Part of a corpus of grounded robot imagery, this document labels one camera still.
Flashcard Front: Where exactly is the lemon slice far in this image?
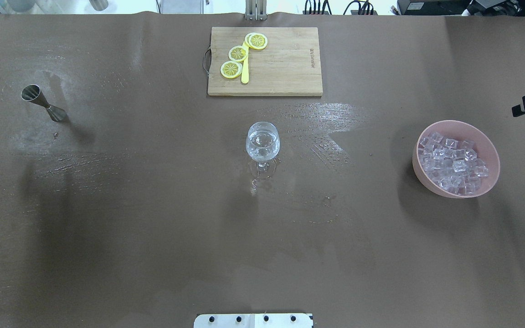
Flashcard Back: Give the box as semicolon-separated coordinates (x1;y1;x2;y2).
220;61;242;79

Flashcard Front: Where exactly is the lemon slice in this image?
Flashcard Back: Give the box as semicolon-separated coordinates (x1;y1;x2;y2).
220;61;242;79
244;32;268;50
228;45;249;63

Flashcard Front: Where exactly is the yellow plastic knife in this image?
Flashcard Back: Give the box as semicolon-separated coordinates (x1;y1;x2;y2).
240;41;250;85

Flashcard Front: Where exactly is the lemon slice near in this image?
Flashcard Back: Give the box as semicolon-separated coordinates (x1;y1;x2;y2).
244;32;268;50

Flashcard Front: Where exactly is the pile of clear ice cubes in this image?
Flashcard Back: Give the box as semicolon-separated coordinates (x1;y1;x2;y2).
417;131;490;196

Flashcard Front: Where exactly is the pink bowl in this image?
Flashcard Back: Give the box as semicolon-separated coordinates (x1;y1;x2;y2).
412;120;501;199

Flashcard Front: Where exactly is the aluminium frame post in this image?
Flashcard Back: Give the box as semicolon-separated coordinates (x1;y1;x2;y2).
245;0;268;21

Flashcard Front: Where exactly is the steel double jigger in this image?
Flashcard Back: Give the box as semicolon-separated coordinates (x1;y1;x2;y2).
21;84;67;122

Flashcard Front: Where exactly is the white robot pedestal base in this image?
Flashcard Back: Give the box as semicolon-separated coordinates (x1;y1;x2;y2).
193;313;314;328

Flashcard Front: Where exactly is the bamboo cutting board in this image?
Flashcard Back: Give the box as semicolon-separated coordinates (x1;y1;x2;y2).
207;27;323;96

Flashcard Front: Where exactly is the lemon slice middle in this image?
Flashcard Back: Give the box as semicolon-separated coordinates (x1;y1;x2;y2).
228;45;249;63

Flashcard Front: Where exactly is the clear wine glass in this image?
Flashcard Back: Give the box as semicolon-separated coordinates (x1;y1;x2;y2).
245;121;281;180

